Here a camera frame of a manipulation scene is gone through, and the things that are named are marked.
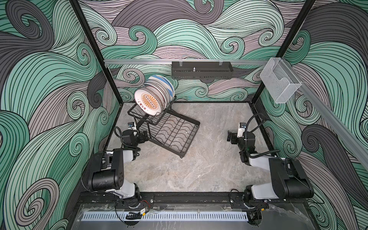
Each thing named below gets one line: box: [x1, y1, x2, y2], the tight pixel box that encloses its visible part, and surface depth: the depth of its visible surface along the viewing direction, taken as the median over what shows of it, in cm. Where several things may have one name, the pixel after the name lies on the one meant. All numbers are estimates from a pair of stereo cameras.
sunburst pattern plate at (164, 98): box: [141, 83, 167, 114], surface depth 79 cm
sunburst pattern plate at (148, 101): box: [134, 88, 163, 117], surface depth 84 cm
